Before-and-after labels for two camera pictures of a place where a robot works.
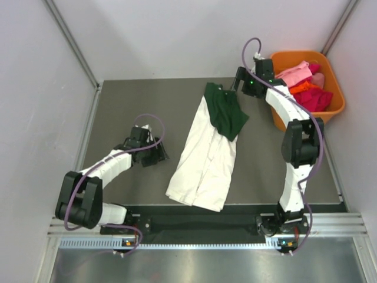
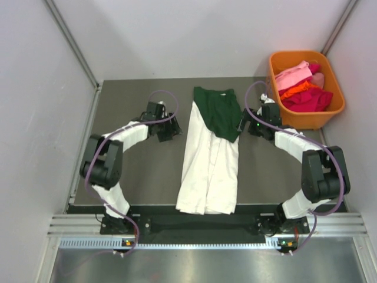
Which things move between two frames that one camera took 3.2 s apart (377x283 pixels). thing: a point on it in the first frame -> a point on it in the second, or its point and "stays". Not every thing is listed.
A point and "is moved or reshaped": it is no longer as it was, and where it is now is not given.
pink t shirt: [293, 75] stays
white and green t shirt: [201, 177] is moved or reshaped
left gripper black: [159, 155] -> [173, 130]
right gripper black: [243, 74] -> [247, 117]
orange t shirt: [303, 86] stays
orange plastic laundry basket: [283, 59] stays
